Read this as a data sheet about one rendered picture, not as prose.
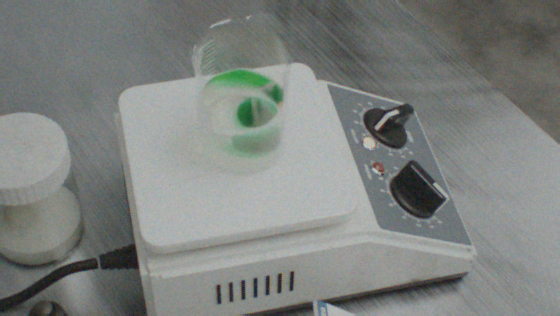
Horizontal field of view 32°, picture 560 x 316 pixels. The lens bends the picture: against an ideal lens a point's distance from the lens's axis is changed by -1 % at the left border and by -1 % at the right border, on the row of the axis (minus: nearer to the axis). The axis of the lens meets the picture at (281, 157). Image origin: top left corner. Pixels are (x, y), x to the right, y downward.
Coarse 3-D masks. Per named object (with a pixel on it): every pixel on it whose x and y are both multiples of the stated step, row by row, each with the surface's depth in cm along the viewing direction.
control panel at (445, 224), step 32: (352, 96) 62; (352, 128) 60; (416, 128) 64; (384, 160) 59; (416, 160) 61; (384, 192) 57; (448, 192) 61; (384, 224) 55; (416, 224) 56; (448, 224) 58
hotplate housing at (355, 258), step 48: (288, 240) 53; (336, 240) 54; (384, 240) 55; (432, 240) 56; (144, 288) 53; (192, 288) 53; (240, 288) 54; (288, 288) 56; (336, 288) 57; (384, 288) 59
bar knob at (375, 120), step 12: (396, 108) 61; (408, 108) 61; (372, 120) 61; (384, 120) 59; (396, 120) 60; (372, 132) 60; (384, 132) 60; (396, 132) 61; (384, 144) 60; (396, 144) 61
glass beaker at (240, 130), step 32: (224, 32) 52; (256, 32) 52; (192, 64) 49; (224, 64) 54; (256, 64) 54; (288, 64) 50; (224, 96) 49; (256, 96) 49; (288, 96) 52; (224, 128) 51; (256, 128) 51; (224, 160) 53; (256, 160) 53
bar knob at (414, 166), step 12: (408, 168) 57; (420, 168) 57; (396, 180) 58; (408, 180) 57; (420, 180) 57; (432, 180) 57; (396, 192) 57; (408, 192) 58; (420, 192) 57; (432, 192) 57; (444, 192) 57; (408, 204) 57; (420, 204) 57; (432, 204) 57; (420, 216) 57
